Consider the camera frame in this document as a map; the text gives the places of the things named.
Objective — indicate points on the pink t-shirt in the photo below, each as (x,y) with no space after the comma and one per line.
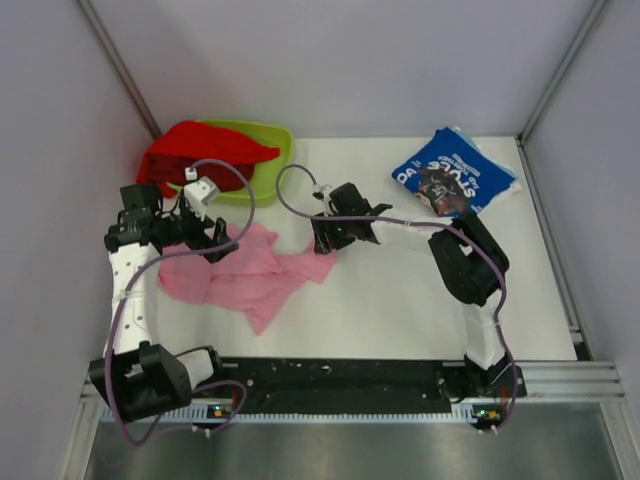
(255,280)

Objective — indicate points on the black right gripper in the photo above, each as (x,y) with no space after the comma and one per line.
(325,242)

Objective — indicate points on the aluminium left corner post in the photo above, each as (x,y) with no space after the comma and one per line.
(116,62)

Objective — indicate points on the light blue folded t-shirt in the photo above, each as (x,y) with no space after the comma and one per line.
(464,136)

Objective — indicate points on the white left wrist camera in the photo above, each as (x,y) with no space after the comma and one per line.
(199,192)

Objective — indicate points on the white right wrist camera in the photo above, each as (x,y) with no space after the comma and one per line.
(322,192)

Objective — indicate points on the aluminium front frame rail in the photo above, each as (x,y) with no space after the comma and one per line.
(569,378)

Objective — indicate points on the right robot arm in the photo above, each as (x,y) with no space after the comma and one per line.
(470,262)

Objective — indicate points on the aluminium right corner post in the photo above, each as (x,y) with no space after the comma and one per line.
(595,14)

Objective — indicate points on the blue printed folded t-shirt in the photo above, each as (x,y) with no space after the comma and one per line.
(451,177)

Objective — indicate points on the green plastic basin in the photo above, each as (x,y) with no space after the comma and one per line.
(264,176)

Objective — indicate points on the white folded t-shirt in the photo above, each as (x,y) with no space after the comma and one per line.
(514,186)

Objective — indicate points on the grey slotted cable duct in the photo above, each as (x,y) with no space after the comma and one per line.
(459,414)

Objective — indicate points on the aluminium corner post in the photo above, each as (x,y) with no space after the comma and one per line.
(595,14)
(116,62)

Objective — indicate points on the red t-shirt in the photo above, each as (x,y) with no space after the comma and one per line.
(165,161)

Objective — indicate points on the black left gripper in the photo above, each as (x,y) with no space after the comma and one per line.
(201,240)

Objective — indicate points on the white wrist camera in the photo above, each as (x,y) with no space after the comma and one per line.
(322,192)
(199,192)

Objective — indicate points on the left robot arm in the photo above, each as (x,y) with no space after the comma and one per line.
(145,310)

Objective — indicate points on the aluminium right side rail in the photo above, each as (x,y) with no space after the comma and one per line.
(570,305)

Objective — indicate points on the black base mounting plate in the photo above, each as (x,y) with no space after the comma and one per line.
(339,386)

